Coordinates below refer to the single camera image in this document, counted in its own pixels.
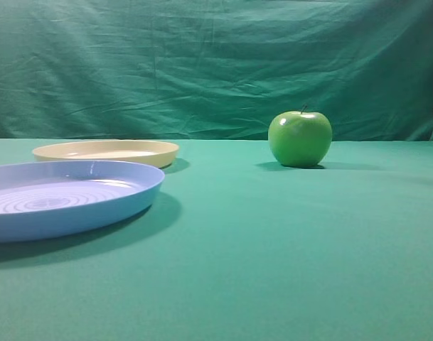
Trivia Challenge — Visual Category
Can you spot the green apple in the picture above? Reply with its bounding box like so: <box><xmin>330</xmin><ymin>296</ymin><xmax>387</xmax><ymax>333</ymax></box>
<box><xmin>267</xmin><ymin>107</ymin><xmax>333</xmax><ymax>168</ymax></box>

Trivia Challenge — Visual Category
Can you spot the green backdrop cloth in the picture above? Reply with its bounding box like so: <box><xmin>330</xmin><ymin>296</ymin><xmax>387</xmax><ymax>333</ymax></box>
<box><xmin>0</xmin><ymin>1</ymin><xmax>433</xmax><ymax>141</ymax></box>

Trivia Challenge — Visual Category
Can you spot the yellow plate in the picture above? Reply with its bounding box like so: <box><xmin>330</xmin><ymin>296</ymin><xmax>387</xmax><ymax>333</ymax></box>
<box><xmin>32</xmin><ymin>139</ymin><xmax>179</xmax><ymax>168</ymax></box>

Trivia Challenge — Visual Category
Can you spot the blue plate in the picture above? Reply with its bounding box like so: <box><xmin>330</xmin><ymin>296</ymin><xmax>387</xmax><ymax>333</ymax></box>
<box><xmin>0</xmin><ymin>161</ymin><xmax>165</xmax><ymax>243</ymax></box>

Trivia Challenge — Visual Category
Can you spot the green tablecloth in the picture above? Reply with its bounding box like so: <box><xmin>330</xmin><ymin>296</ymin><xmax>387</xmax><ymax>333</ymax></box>
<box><xmin>0</xmin><ymin>140</ymin><xmax>433</xmax><ymax>340</ymax></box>

